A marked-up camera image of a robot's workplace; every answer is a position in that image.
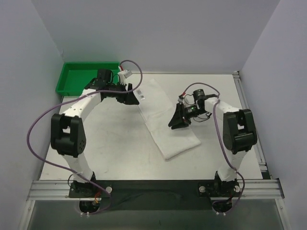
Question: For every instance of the aluminium frame rail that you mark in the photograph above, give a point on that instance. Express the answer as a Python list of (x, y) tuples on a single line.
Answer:
[(59, 190)]

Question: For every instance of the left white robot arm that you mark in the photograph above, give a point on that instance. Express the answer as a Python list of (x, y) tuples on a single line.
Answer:
[(67, 131)]

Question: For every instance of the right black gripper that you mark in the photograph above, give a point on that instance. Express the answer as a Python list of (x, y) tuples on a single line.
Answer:
[(182, 113)]

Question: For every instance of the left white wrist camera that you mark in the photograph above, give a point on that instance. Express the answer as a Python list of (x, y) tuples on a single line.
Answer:
[(123, 74)]

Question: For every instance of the green plastic tray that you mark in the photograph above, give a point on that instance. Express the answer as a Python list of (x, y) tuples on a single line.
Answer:
[(76, 75)]

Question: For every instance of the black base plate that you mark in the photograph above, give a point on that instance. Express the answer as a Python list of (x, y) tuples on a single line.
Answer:
[(155, 195)]

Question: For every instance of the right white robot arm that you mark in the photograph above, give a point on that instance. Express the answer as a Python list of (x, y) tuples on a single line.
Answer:
[(235, 128)]

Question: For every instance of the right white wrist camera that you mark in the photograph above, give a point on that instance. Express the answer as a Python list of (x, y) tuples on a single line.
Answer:
[(182, 100)]

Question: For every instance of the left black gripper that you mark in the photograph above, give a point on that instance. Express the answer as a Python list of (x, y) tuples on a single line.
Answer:
[(126, 92)]

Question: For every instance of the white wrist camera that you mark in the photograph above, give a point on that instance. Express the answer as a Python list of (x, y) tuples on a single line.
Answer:
[(182, 100), (123, 74)]

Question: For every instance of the white towel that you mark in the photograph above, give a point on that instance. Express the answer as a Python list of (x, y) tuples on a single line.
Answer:
[(157, 110)]

